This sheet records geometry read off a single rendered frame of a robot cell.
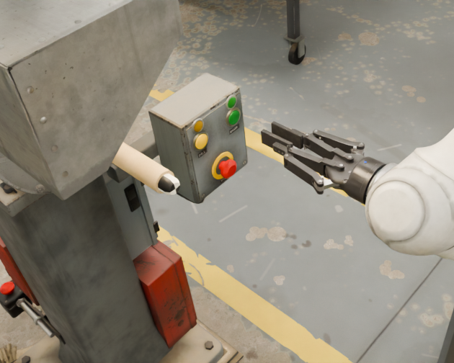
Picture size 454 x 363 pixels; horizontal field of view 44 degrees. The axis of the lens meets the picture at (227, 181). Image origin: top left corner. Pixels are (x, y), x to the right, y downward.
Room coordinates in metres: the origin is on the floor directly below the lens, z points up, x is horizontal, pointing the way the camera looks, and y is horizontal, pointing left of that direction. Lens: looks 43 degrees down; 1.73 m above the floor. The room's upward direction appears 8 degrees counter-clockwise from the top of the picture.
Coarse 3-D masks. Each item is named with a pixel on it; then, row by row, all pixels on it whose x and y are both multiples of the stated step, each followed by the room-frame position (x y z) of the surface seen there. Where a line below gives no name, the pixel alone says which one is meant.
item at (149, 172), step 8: (120, 152) 0.59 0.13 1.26; (128, 152) 0.58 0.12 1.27; (136, 152) 0.58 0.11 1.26; (120, 160) 0.58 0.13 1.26; (128, 160) 0.57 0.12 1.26; (136, 160) 0.56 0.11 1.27; (144, 160) 0.56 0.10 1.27; (152, 160) 0.56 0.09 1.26; (120, 168) 0.58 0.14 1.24; (128, 168) 0.56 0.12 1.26; (136, 168) 0.55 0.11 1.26; (144, 168) 0.55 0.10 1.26; (152, 168) 0.54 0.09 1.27; (160, 168) 0.54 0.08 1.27; (136, 176) 0.55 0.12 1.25; (144, 176) 0.54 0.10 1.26; (152, 176) 0.53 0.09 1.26; (160, 176) 0.53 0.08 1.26; (152, 184) 0.53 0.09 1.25; (160, 192) 0.52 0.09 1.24
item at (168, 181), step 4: (164, 176) 0.53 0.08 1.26; (168, 176) 0.53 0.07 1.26; (172, 176) 0.53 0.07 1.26; (160, 180) 0.53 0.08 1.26; (164, 180) 0.52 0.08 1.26; (168, 180) 0.52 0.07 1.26; (172, 180) 0.52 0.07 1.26; (176, 180) 0.52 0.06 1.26; (160, 184) 0.52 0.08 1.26; (164, 184) 0.52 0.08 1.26; (168, 184) 0.52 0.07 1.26; (172, 184) 0.52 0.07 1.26; (176, 184) 0.52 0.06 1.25; (160, 188) 0.52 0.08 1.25; (164, 188) 0.51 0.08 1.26; (168, 188) 0.51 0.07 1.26; (172, 188) 0.51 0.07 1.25; (176, 188) 0.52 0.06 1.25; (164, 192) 0.51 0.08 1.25; (168, 192) 0.51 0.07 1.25; (172, 192) 0.51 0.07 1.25; (176, 192) 0.52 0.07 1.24
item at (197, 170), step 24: (192, 96) 0.90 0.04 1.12; (216, 96) 0.89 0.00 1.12; (240, 96) 0.91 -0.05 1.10; (168, 120) 0.84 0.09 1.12; (192, 120) 0.83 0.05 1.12; (216, 120) 0.86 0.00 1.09; (240, 120) 0.90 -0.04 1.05; (168, 144) 0.85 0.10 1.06; (192, 144) 0.82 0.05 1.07; (216, 144) 0.85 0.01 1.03; (240, 144) 0.90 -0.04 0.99; (168, 168) 0.86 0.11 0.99; (192, 168) 0.81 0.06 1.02; (216, 168) 0.85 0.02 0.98; (240, 168) 0.89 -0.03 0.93; (192, 192) 0.81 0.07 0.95
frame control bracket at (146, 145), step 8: (144, 136) 0.91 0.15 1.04; (152, 136) 0.90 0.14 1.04; (136, 144) 0.88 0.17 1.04; (144, 144) 0.88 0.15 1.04; (152, 144) 0.88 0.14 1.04; (144, 152) 0.86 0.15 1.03; (152, 152) 0.88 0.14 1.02; (112, 168) 0.82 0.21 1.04; (112, 176) 0.83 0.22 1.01; (120, 176) 0.82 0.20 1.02
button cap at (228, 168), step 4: (228, 160) 0.85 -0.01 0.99; (232, 160) 0.85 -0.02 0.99; (220, 164) 0.85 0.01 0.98; (224, 164) 0.84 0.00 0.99; (228, 164) 0.84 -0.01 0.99; (232, 164) 0.84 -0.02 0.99; (220, 168) 0.85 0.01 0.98; (224, 168) 0.83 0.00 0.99; (228, 168) 0.83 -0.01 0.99; (232, 168) 0.84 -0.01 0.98; (224, 172) 0.83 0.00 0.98; (228, 172) 0.83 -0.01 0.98; (232, 172) 0.84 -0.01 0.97; (224, 176) 0.83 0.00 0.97; (228, 176) 0.83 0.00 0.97
